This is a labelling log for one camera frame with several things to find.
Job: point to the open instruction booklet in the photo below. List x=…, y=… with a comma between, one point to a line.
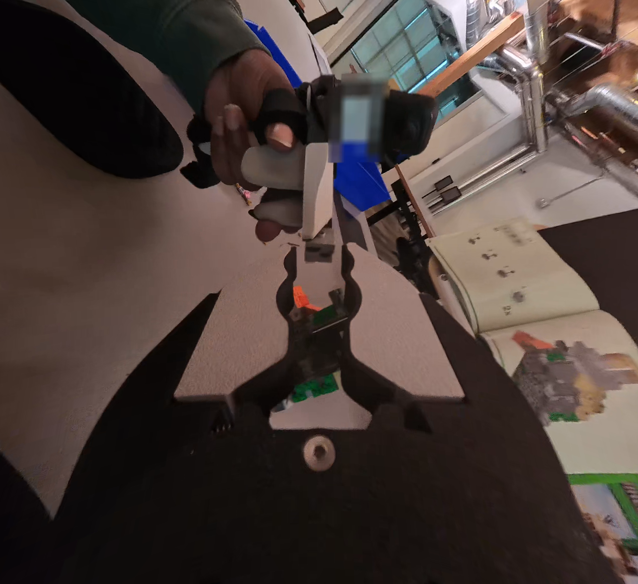
x=523, y=270

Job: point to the toy brick building model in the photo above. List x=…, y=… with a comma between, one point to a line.
x=319, y=344

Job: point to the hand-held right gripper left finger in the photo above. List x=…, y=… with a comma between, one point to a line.
x=239, y=334

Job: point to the dark grey small brick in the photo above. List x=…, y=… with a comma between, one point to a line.
x=319, y=252

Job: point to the silver ventilation ducts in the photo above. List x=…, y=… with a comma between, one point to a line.
x=533, y=45

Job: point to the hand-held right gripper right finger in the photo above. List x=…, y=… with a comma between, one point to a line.
x=398, y=334

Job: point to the green toy set box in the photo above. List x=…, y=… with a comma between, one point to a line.
x=613, y=509

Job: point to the grey desk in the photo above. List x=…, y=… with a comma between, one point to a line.
x=99, y=270

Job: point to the black round pad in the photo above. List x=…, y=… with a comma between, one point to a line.
x=74, y=95

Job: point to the blue plastic bin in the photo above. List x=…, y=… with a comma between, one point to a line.
x=359, y=185

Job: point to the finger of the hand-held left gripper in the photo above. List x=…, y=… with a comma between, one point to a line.
x=317, y=190

